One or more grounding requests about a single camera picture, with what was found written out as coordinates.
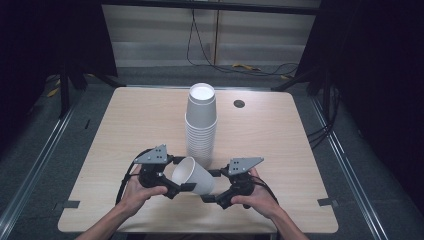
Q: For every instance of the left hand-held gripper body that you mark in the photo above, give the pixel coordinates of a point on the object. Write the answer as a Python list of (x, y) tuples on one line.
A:
[(154, 156)]

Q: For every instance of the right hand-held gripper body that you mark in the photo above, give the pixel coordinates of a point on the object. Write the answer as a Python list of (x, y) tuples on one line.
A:
[(243, 166)]

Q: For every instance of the white paper cup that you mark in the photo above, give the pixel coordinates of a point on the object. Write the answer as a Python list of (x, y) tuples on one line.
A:
[(196, 180)]

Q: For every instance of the stack of white cups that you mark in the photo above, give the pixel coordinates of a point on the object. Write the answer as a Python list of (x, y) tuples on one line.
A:
[(201, 133)]

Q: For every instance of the person's left hand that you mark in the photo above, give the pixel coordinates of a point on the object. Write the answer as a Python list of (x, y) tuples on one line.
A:
[(140, 196)]

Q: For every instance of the person's right hand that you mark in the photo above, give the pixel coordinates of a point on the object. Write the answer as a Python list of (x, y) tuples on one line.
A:
[(260, 200)]

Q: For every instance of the black tape piece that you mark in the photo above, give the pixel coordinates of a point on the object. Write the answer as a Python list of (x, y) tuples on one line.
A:
[(327, 202), (71, 204)]

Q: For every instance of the yellow strip on floor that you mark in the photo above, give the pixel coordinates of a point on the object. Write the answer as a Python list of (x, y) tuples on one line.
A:
[(246, 66)]

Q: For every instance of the black metal stand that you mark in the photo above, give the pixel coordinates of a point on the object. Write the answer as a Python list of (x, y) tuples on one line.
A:
[(65, 93), (300, 80)]

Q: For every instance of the yellow tape scrap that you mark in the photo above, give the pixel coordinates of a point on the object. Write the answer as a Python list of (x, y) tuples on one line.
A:
[(53, 92)]

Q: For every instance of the metal floor rail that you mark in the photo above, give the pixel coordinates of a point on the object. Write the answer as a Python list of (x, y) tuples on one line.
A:
[(33, 166), (353, 173)]

